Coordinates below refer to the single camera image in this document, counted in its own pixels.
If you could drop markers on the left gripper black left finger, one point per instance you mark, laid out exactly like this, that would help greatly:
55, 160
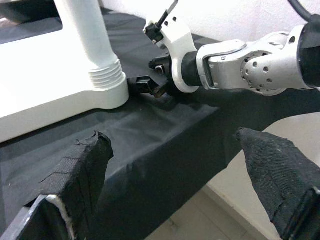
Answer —
82, 175

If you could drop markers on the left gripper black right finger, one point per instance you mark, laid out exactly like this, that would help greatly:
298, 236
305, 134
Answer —
275, 180

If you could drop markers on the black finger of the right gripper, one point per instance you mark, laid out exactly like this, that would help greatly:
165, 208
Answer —
142, 84

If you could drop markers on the white plastic table leg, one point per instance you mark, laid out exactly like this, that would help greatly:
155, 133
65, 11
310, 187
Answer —
92, 37

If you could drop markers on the white plastic children table top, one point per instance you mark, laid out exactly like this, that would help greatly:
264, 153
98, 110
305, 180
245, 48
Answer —
37, 100

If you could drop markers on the black tablecloth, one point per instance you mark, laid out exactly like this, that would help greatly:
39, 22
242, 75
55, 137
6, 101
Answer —
162, 150

